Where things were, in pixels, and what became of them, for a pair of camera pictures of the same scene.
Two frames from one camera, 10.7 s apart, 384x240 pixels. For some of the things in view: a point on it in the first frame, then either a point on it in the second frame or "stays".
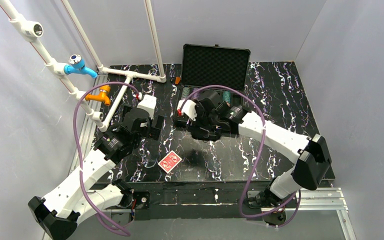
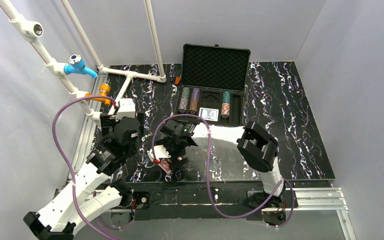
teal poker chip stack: (226, 96) stays
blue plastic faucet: (77, 65) stays
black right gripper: (185, 120) to (171, 145)
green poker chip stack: (185, 92) stays
